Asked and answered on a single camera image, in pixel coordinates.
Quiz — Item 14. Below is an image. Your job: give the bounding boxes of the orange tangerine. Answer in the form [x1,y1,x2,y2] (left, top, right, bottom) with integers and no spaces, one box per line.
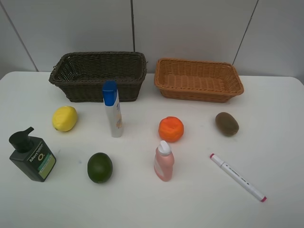
[158,116,184,143]

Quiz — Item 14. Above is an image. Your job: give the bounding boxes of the white bottle blue cap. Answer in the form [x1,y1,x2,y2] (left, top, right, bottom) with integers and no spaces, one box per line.
[102,80,123,138]

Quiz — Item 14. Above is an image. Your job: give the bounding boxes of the pink bottle white cap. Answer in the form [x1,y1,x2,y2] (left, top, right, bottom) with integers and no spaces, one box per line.
[154,140,175,182]

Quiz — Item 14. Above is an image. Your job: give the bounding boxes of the green avocado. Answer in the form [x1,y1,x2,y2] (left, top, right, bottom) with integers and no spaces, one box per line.
[87,152,113,184]

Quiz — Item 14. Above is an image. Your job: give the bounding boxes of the brown kiwi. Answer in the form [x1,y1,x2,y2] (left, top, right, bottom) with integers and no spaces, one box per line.
[215,112,239,136]

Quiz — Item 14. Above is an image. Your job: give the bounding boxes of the yellow lemon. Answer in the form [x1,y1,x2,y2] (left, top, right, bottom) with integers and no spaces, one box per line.
[52,106,78,132]

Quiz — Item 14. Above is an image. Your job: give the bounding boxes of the white marker pink caps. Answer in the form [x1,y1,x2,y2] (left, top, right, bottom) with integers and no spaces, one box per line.
[209,153,267,202]

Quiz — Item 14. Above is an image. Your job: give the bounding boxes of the dark green pump bottle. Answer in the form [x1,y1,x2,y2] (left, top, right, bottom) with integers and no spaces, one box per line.
[9,127,57,182]

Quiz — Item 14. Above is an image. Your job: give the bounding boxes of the orange wicker basket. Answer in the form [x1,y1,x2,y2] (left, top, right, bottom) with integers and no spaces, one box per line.
[154,58,244,103]

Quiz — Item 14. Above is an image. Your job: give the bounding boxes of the dark brown wicker basket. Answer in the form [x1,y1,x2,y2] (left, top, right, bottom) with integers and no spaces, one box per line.
[49,51,147,103]

